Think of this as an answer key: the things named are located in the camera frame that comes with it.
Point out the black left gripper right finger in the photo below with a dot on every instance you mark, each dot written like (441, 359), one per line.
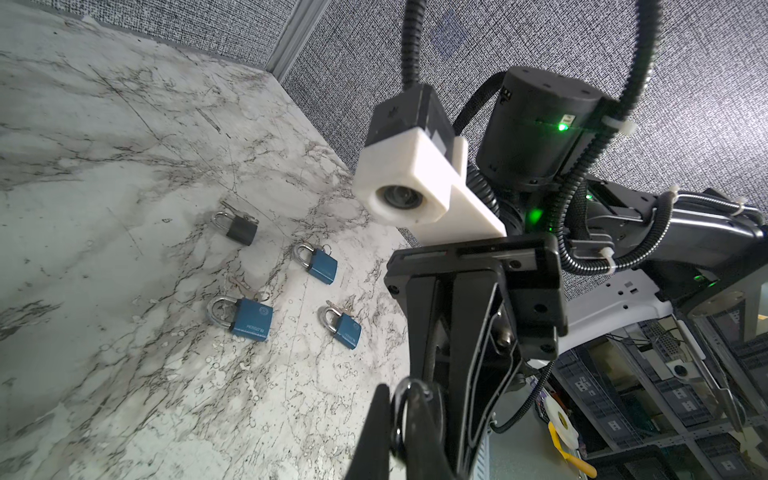
(425, 456)

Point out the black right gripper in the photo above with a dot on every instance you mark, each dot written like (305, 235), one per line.
(490, 296)

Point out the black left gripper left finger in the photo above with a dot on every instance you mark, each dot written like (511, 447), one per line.
(371, 456)

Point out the black padlock with key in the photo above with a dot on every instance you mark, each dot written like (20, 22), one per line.
(418, 414)

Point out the blue padlock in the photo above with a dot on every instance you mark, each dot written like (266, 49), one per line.
(243, 317)
(316, 262)
(344, 328)

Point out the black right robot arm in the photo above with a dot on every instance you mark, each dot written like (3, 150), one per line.
(533, 136)

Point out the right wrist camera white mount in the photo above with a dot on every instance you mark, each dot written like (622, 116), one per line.
(413, 169)

